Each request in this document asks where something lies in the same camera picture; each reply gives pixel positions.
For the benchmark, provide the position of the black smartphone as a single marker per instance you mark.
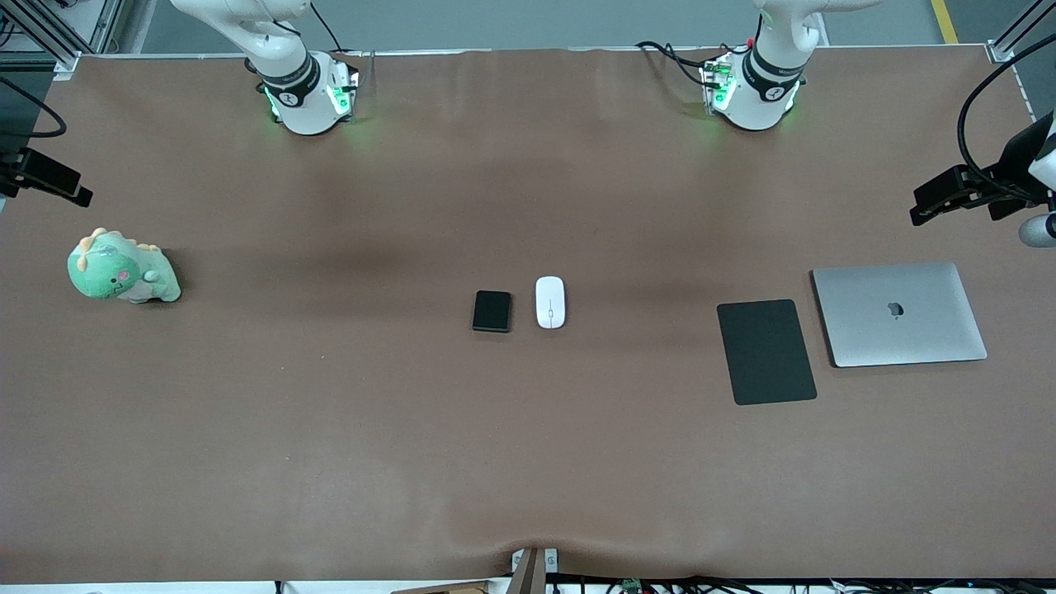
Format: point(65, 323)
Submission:
point(492, 311)

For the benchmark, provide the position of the metal table edge bracket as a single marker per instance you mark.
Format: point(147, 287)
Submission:
point(535, 569)

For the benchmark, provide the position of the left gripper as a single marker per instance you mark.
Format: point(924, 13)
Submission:
point(1016, 158)

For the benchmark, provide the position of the aluminium frame post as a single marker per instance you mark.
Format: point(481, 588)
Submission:
point(49, 40)
point(1002, 51)

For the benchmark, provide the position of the white computer mouse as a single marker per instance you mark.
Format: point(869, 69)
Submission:
point(550, 302)

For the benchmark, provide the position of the small green connector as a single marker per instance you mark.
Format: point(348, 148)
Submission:
point(633, 586)

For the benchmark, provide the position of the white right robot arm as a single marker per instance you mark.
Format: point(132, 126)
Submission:
point(289, 74)

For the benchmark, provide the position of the silver closed laptop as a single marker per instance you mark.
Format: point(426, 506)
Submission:
point(899, 338)

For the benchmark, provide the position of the brown table cloth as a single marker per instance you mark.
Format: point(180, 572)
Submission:
point(528, 454)

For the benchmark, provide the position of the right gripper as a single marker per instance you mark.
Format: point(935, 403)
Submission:
point(10, 167)

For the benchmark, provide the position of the black mouse pad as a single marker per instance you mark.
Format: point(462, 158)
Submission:
point(767, 351)

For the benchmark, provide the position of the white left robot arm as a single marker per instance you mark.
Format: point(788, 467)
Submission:
point(763, 82)

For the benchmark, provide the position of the green dinosaur plush toy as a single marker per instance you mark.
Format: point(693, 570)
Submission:
point(115, 268)

